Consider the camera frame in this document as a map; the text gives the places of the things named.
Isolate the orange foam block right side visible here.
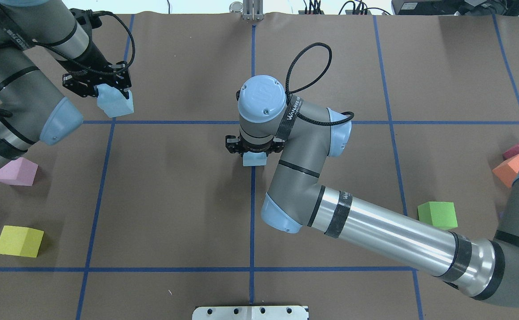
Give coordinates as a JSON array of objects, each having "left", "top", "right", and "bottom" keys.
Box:
[{"left": 492, "top": 154, "right": 519, "bottom": 188}]

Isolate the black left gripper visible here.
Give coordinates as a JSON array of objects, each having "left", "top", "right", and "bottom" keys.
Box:
[{"left": 62, "top": 62, "right": 132, "bottom": 100}]

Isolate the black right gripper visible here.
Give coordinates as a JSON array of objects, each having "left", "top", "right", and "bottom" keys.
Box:
[{"left": 225, "top": 135, "right": 286, "bottom": 156}]

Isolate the metal base plate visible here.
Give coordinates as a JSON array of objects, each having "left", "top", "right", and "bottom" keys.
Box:
[{"left": 192, "top": 305, "right": 310, "bottom": 320}]

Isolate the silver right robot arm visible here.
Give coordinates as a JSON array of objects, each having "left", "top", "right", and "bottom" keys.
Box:
[{"left": 226, "top": 75, "right": 519, "bottom": 307}]

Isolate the light pink foam block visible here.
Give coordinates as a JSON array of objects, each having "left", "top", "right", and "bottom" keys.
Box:
[{"left": 0, "top": 157, "right": 39, "bottom": 186}]

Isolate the light blue foam block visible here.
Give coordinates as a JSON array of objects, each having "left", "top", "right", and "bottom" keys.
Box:
[
  {"left": 242, "top": 152, "right": 267, "bottom": 167},
  {"left": 95, "top": 84, "right": 134, "bottom": 118}
]

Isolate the green foam block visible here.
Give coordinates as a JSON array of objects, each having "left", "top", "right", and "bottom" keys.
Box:
[{"left": 417, "top": 202, "right": 458, "bottom": 230}]

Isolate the yellow foam block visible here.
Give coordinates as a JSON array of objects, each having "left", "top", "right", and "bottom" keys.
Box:
[{"left": 0, "top": 225, "right": 44, "bottom": 258}]

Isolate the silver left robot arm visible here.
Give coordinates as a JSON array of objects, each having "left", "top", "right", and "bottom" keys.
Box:
[{"left": 0, "top": 0, "right": 135, "bottom": 169}]

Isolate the aluminium frame post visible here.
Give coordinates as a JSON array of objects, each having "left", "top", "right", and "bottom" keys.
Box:
[{"left": 229, "top": 0, "right": 265, "bottom": 21}]

